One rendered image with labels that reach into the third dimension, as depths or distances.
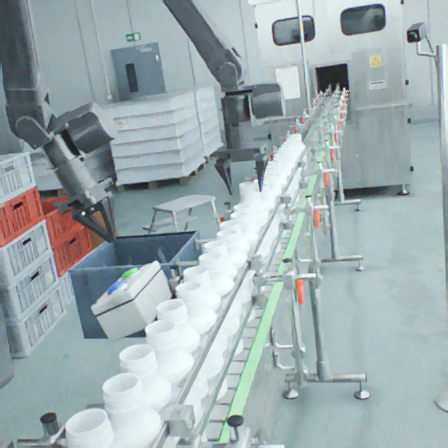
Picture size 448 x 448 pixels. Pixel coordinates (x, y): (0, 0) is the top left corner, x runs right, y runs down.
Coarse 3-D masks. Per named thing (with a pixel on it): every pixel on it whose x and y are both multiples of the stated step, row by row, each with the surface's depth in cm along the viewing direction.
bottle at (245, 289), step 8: (224, 232) 100; (232, 232) 100; (224, 240) 97; (232, 240) 97; (232, 248) 97; (232, 256) 97; (240, 256) 98; (240, 264) 97; (240, 272) 97; (248, 272) 99; (248, 280) 99; (240, 288) 98; (248, 288) 99; (240, 296) 98; (248, 296) 99; (248, 304) 99; (248, 320) 100
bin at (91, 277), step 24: (120, 240) 190; (144, 240) 188; (168, 240) 187; (192, 240) 175; (216, 240) 176; (96, 264) 178; (120, 264) 193; (144, 264) 157; (168, 264) 155; (192, 264) 158; (96, 288) 162; (96, 336) 167; (144, 336) 163
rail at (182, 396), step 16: (320, 112) 394; (272, 256) 122; (256, 288) 104; (208, 336) 73; (240, 336) 88; (192, 368) 65; (224, 368) 78; (192, 384) 64; (176, 400) 59; (208, 400) 71; (208, 416) 69; (160, 432) 54
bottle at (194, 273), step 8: (184, 272) 82; (192, 272) 84; (200, 272) 84; (208, 272) 83; (184, 280) 82; (192, 280) 81; (200, 280) 81; (208, 280) 82; (208, 288) 82; (208, 296) 81; (216, 296) 82; (208, 304) 81; (216, 304) 81; (216, 312) 82; (224, 328) 84; (224, 336) 83; (224, 344) 84; (224, 352) 83; (224, 360) 84
